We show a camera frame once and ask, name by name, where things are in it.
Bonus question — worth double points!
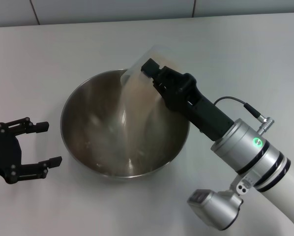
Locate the white rice grains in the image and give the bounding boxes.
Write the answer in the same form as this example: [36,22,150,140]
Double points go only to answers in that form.
[88,55,179,176]

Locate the stainless steel mixing bowl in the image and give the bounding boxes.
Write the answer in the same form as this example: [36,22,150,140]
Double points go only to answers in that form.
[60,68,191,178]

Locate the right gripper connector cable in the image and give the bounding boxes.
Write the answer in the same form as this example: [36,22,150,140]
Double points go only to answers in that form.
[214,96,276,136]

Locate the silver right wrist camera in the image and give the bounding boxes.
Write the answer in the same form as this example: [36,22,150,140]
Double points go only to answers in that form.
[187,177,256,231]

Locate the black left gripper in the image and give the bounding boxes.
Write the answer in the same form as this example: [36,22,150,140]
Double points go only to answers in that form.
[0,117,63,185]

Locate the clear plastic measuring cup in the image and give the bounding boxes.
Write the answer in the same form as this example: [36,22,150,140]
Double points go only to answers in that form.
[120,45,186,104]

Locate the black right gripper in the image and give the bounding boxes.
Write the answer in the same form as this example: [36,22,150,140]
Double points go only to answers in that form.
[141,58,235,143]

